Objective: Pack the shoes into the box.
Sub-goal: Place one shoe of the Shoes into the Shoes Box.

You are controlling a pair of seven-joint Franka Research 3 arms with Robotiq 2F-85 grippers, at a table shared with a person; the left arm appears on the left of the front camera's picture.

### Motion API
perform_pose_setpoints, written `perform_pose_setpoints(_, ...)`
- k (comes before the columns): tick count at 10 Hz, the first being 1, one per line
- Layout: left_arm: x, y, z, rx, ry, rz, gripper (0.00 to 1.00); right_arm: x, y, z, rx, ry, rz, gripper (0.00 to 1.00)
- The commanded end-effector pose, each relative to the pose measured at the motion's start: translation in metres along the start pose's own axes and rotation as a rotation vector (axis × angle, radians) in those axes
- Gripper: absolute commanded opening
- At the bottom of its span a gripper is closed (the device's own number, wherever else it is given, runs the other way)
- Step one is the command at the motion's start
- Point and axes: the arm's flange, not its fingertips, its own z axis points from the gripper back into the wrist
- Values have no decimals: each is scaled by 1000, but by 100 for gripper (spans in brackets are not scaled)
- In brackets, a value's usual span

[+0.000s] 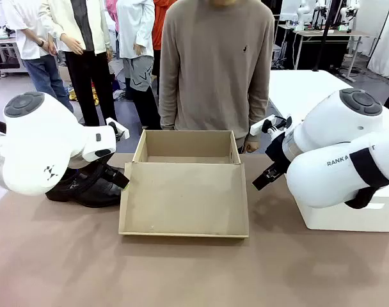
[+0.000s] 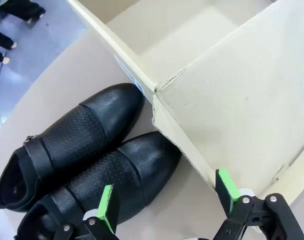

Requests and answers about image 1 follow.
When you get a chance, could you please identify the person's left forearm beige sleeve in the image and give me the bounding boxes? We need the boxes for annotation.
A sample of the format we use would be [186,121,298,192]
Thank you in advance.
[244,76,275,145]

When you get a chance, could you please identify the white plastic storage bin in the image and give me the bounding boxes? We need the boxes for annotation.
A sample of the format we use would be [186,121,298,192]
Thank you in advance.
[295,184,389,233]

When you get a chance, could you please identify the pile of clothes on floor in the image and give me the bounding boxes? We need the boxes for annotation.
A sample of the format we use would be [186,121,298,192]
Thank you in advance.
[66,81,129,104]

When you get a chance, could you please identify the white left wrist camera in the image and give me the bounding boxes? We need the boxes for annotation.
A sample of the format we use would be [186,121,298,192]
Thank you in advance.
[105,117,131,141]

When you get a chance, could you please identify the white background workbench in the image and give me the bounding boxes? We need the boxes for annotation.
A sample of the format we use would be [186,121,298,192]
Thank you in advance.
[0,30,29,77]

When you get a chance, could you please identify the bystander in orange top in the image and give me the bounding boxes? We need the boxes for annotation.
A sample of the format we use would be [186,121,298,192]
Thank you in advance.
[152,0,178,77]

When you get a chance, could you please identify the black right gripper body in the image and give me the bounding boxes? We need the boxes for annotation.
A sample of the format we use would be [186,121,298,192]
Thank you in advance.
[264,132,293,175]

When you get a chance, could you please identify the bystander white jacket black trousers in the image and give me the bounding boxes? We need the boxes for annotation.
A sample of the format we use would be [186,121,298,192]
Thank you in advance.
[39,0,119,127]

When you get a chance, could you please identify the background table with robots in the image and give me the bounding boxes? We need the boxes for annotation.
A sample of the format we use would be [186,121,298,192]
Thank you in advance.
[292,29,377,70]

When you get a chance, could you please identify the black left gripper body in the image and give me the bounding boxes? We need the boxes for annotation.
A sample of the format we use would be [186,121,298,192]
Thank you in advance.
[93,162,118,182]

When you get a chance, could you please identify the black leather buckle shoe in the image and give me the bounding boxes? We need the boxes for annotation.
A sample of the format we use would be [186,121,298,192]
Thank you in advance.
[45,168,127,208]

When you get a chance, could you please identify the brown cardboard shoe box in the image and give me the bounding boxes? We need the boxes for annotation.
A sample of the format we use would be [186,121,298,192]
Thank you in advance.
[118,129,250,239]

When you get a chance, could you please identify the person in beige sweater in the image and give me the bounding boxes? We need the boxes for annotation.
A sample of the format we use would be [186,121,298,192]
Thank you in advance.
[158,0,275,154]

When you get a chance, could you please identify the bystander white shirt blue jeans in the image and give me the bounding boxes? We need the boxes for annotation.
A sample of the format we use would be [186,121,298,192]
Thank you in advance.
[7,0,74,113]

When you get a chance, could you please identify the white hanging cloth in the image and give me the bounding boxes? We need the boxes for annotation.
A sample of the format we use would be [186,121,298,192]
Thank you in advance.
[367,0,389,79]

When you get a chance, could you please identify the person's right forearm beige sleeve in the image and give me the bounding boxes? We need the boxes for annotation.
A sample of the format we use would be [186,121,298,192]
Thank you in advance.
[158,76,179,131]

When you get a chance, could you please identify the black stand pole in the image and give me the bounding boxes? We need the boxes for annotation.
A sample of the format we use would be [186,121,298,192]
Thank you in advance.
[312,0,340,72]

